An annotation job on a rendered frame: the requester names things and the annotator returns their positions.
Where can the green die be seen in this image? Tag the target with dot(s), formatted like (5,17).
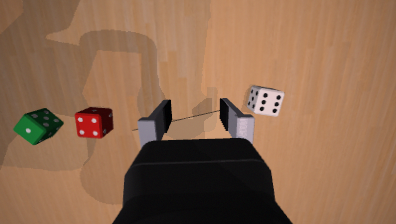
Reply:
(38,126)

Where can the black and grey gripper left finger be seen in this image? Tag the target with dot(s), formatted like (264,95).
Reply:
(153,127)

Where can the red die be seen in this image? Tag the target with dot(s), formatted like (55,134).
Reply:
(94,122)

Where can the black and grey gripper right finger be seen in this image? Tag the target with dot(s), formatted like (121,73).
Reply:
(238,124)

